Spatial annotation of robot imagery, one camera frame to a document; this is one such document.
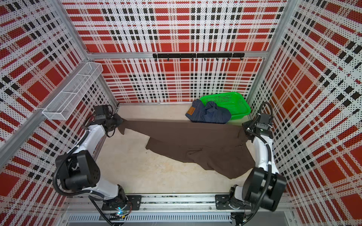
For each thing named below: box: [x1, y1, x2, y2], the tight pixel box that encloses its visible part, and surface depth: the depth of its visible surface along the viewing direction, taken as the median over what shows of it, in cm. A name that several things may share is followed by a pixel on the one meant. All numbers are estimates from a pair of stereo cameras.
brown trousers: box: [117, 118, 256, 179], surface depth 92 cm
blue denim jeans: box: [185, 98, 232, 124], surface depth 103 cm
